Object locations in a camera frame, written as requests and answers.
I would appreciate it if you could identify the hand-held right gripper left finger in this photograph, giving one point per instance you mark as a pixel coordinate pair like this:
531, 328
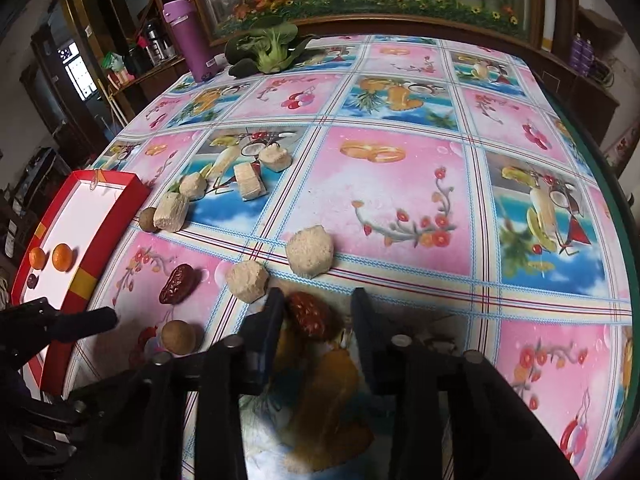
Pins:
272, 332

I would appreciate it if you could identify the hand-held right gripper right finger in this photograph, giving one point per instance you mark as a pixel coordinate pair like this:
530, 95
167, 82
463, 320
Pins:
364, 340

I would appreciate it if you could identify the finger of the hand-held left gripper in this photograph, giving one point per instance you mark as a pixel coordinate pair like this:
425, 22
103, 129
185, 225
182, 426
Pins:
25, 312
85, 323

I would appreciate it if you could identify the small dark purple fruit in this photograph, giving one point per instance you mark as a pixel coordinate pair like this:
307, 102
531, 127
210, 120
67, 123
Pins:
31, 280

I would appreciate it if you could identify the red dried date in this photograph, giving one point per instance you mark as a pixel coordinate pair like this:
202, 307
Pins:
179, 284
311, 315

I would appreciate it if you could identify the small orange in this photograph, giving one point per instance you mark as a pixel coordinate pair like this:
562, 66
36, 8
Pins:
36, 257
62, 257

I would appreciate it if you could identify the large beige crumbly cake block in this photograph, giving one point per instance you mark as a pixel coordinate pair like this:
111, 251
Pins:
309, 252

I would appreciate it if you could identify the round brown longan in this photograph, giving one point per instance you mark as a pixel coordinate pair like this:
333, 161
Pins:
147, 221
177, 337

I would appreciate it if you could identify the red tray with white inside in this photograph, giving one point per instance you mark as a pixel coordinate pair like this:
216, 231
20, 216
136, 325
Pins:
75, 220

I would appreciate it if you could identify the fruit printed tablecloth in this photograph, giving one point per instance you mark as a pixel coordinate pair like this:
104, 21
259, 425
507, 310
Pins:
400, 200

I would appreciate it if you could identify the pink box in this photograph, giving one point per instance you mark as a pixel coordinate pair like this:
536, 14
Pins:
120, 77

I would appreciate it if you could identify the wooden cabinet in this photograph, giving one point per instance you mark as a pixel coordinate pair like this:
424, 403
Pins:
155, 85

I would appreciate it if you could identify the green bag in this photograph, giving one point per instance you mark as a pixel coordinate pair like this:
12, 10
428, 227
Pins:
112, 61

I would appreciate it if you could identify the black kettle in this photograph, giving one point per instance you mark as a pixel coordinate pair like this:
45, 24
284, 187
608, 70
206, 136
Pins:
136, 59

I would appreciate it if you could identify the green bok choy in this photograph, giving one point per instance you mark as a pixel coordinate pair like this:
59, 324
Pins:
267, 50

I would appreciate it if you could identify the silver thermos flask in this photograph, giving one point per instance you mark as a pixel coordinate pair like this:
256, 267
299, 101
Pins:
156, 40

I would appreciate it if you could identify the purple drinking bottle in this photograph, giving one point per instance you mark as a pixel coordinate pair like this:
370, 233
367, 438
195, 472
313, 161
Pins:
187, 35

